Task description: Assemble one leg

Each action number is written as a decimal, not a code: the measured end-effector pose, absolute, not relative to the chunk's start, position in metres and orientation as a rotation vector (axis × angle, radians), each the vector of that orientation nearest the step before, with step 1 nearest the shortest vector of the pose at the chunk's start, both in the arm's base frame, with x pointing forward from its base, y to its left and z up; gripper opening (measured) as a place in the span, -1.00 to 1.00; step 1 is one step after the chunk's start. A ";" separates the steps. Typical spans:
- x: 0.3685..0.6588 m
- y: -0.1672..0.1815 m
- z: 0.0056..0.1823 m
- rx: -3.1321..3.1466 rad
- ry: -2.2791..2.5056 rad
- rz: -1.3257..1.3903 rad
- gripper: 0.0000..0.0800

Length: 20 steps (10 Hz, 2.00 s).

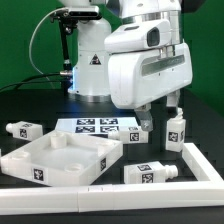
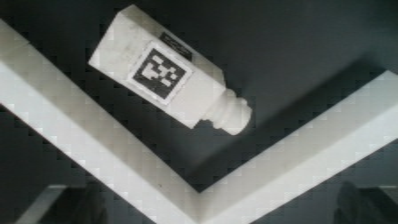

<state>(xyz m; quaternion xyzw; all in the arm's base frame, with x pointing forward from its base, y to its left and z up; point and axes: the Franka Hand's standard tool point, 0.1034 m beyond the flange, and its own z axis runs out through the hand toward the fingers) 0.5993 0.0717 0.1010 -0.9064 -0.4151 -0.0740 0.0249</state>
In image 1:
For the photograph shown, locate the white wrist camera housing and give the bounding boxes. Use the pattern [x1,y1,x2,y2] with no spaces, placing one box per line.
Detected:
[104,19,171,53]

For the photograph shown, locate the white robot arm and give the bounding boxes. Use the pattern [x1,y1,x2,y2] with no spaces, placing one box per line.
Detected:
[59,0,192,131]

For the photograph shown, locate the sheet with marker tags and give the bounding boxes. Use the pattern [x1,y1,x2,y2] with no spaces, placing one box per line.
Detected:
[55,117,137,134]

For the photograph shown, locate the white L-shaped fixture frame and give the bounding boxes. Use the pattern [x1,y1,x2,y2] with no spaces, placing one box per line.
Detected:
[0,143,224,215]

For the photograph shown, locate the black cables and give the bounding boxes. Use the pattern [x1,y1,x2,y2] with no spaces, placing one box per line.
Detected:
[0,72,73,94]

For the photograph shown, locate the grey cable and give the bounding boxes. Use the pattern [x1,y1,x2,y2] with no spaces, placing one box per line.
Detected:
[28,8,73,78]

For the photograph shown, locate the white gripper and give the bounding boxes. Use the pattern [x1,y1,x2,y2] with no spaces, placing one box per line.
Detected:
[108,43,192,132]

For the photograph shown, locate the white square table top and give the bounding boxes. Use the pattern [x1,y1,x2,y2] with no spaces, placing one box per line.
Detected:
[0,131,123,187]

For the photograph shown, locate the black camera on stand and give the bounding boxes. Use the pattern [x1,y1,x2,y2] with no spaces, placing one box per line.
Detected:
[50,6,102,93]

